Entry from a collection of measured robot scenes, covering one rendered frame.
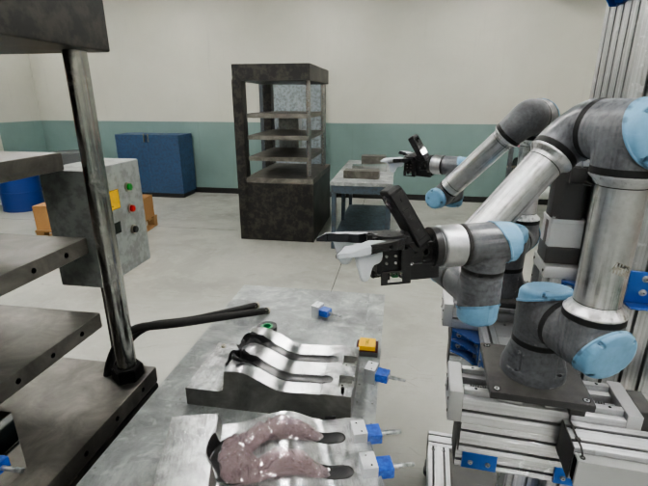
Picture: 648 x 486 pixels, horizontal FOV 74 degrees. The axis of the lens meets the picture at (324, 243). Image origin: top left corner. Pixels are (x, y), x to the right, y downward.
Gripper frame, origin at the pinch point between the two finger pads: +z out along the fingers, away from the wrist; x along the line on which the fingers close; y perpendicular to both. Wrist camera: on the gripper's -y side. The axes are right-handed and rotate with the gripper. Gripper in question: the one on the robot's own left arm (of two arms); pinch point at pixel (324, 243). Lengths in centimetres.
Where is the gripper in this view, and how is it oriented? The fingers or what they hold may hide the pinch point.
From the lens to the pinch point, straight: 71.0
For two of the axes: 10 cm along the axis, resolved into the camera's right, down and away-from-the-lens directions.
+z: -9.8, 0.7, -2.1
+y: 0.3, 9.8, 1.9
